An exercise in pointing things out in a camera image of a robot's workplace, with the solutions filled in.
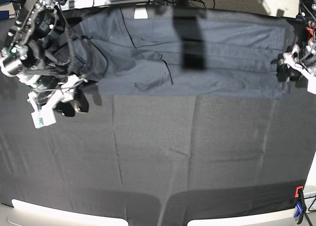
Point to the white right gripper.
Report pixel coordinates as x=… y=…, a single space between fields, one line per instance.
x=66 y=99

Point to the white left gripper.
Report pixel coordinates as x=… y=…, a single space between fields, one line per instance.
x=296 y=64

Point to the dark grey t-shirt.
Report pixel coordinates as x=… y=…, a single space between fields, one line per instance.
x=180 y=52

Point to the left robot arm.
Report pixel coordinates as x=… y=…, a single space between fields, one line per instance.
x=307 y=8

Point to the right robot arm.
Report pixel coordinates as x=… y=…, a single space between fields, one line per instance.
x=24 y=56

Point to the red clamp far right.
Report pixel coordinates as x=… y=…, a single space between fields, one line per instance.
x=310 y=33

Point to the blue clamp far right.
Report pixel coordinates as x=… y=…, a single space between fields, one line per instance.
x=299 y=18

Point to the black table cloth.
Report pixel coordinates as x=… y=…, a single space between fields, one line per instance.
x=160 y=160

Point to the red blue clamp near right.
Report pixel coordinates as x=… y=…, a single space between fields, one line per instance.
x=301 y=209

